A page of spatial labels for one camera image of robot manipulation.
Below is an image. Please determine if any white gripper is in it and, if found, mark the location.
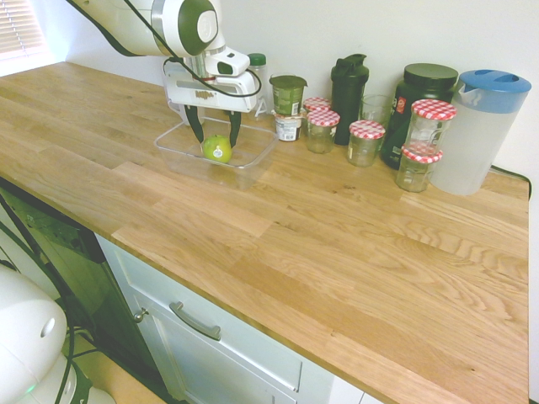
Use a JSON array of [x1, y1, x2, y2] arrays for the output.
[[163, 58, 259, 149]]

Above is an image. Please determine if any green apple with sticker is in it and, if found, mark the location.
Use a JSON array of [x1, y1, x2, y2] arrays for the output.
[[201, 134, 233, 164]]

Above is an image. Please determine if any clear plastic container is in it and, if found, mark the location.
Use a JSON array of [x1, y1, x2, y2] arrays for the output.
[[153, 116, 280, 191]]

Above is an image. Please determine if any white and brown yogurt pot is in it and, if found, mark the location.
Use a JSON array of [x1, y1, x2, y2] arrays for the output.
[[271, 109, 307, 143]]

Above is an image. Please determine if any clear bottle with green cap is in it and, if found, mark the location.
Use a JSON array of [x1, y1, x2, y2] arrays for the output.
[[247, 52, 270, 117]]

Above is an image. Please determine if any green plastic pot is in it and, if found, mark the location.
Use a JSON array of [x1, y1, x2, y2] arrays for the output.
[[269, 74, 308, 117]]

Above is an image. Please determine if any glass jar red checked lid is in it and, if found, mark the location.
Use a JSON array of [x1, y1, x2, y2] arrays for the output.
[[347, 120, 387, 168], [302, 97, 334, 123], [306, 109, 341, 155]]

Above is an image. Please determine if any black shaker bottle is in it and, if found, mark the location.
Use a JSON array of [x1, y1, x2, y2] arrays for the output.
[[330, 53, 371, 146]]

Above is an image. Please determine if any clear drinking glass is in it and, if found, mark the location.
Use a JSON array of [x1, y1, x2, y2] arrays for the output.
[[360, 93, 395, 127]]

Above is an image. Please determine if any white drawer front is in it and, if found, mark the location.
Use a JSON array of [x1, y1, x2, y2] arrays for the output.
[[94, 233, 304, 395]]

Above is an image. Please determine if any dark dishwasher front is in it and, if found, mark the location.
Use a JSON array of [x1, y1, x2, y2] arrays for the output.
[[0, 176, 172, 401]]

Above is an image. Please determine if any short jar red checked lid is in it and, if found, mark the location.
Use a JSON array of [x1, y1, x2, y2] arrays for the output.
[[394, 145, 444, 194]]

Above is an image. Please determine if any black protein powder tub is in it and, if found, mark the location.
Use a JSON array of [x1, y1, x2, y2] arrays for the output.
[[380, 62, 459, 172]]

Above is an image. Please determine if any tall jar red checked lid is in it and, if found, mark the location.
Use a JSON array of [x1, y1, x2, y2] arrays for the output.
[[406, 98, 458, 157]]

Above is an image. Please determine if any white window blind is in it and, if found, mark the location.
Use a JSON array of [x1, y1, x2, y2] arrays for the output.
[[0, 0, 48, 61]]

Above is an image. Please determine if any white cabinet door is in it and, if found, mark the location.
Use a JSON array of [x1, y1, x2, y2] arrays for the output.
[[125, 290, 298, 404]]

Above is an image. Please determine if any frosted pitcher with blue lid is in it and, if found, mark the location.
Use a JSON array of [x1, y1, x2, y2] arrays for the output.
[[428, 69, 532, 197]]

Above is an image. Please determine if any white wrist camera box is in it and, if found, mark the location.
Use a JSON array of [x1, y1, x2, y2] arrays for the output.
[[205, 49, 250, 77]]

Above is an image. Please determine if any thick black cable sleeve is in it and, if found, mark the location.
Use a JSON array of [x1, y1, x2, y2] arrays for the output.
[[65, 0, 136, 57]]

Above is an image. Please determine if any silver drawer handle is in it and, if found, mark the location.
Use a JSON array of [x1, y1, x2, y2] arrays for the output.
[[168, 300, 222, 342]]

